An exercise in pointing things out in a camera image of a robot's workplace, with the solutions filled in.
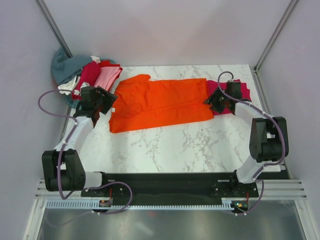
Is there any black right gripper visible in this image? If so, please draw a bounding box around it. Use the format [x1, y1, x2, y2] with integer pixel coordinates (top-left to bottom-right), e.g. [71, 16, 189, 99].
[203, 86, 230, 115]

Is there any orange t shirt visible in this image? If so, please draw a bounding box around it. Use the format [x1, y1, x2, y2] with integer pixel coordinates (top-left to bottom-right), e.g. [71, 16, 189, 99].
[109, 74, 214, 134]

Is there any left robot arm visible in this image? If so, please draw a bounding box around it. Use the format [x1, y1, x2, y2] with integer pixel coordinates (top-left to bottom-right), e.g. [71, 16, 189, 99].
[41, 86, 118, 197]

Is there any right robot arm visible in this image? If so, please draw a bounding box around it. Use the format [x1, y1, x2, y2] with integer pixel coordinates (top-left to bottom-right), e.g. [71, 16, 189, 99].
[203, 80, 289, 197]

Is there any teal laundry basket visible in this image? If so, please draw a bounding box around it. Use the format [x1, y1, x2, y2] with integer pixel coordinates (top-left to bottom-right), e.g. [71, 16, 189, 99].
[64, 59, 117, 110]

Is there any crimson t shirt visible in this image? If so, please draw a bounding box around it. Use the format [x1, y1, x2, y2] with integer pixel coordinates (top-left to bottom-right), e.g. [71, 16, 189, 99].
[71, 61, 101, 100]

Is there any pink t shirt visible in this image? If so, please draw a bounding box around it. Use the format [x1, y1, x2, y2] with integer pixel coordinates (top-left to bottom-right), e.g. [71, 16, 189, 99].
[94, 66, 122, 91]

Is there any grey-teal t shirt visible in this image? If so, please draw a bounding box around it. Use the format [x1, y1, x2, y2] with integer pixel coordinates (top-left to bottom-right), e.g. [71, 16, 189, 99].
[50, 47, 93, 86]

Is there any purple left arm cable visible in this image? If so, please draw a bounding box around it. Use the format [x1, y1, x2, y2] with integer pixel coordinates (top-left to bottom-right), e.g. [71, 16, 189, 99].
[37, 89, 133, 227]

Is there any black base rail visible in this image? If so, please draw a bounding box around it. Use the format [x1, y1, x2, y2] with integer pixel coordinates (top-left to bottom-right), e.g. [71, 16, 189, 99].
[80, 172, 259, 206]

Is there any left aluminium frame post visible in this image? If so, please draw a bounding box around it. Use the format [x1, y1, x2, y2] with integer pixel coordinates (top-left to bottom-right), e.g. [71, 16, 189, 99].
[35, 0, 73, 57]

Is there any aluminium frame post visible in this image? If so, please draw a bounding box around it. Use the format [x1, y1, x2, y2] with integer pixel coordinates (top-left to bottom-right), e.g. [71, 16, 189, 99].
[252, 0, 300, 75]
[35, 0, 73, 57]

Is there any white slotted cable duct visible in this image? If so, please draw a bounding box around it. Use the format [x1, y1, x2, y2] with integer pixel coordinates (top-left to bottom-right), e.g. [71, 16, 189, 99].
[45, 199, 234, 211]

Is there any right aluminium frame post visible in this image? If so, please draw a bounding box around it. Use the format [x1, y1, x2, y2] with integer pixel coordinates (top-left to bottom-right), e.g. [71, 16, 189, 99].
[252, 0, 300, 75]

